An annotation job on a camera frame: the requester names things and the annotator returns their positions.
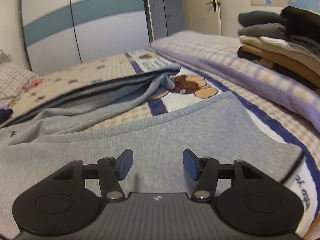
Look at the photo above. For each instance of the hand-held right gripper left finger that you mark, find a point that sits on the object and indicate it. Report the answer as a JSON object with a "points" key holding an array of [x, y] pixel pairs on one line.
{"points": [[125, 165]]}

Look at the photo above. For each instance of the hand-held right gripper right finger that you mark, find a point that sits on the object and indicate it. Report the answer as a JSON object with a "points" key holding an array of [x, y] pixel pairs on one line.
{"points": [[191, 165]]}

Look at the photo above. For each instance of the grey black-striped garment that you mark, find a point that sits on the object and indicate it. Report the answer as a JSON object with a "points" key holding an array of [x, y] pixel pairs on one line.
{"points": [[150, 135]]}

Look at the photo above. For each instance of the stack of folded clothes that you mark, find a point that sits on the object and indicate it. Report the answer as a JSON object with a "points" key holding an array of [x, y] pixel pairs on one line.
{"points": [[270, 47]]}

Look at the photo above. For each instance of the printed bear blanket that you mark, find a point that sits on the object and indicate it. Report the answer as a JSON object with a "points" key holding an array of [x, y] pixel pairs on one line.
{"points": [[175, 102]]}

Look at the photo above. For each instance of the purple plaid quilt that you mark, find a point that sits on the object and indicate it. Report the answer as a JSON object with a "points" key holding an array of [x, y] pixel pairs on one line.
{"points": [[225, 55]]}

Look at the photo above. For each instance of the pink cloth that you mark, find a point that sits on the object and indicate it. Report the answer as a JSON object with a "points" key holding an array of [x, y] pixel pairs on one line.
{"points": [[36, 82]]}

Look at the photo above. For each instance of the dark navy clothing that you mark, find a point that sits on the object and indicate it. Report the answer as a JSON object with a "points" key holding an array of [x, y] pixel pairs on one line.
{"points": [[5, 116]]}

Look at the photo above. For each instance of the white and teal wardrobe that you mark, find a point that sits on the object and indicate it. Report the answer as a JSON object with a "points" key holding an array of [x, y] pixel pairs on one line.
{"points": [[100, 30]]}

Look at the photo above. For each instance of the purple plaid pillow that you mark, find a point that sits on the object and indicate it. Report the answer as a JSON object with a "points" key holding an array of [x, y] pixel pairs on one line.
{"points": [[12, 80]]}

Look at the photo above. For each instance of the white door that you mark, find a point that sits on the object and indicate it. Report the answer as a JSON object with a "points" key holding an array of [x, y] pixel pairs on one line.
{"points": [[197, 10]]}

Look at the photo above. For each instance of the blue-grey door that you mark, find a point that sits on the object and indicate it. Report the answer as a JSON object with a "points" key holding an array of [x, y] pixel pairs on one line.
{"points": [[170, 10]]}

